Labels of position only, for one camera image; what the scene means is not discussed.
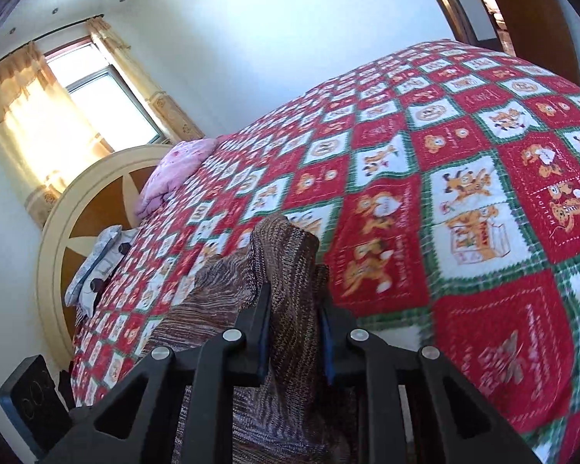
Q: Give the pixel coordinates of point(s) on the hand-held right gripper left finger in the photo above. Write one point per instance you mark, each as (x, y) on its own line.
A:
(265, 343)

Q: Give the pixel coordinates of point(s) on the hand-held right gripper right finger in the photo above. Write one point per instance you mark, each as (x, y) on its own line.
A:
(326, 348)

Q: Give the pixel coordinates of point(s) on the brown knit sweater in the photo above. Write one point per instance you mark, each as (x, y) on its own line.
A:
(290, 275)

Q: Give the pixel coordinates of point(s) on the grey patterned pillow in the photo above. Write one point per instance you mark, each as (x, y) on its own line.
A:
(96, 256)

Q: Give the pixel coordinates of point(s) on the pink quilt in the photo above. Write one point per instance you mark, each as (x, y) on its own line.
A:
(174, 169)

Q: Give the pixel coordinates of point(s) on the red patchwork printed blanket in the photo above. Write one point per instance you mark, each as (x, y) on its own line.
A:
(464, 203)

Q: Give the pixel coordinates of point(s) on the cream and brown headboard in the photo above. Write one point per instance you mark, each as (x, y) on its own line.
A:
(53, 251)

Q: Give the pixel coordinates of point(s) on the black panel with circles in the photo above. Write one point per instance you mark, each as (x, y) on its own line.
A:
(34, 396)

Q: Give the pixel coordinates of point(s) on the window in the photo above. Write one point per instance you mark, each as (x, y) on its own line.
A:
(111, 101)

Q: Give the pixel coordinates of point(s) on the dark curtain rod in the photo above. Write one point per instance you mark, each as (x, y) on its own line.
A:
(53, 30)

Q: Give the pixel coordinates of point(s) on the brown wooden door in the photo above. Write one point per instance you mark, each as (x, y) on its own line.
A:
(536, 19)

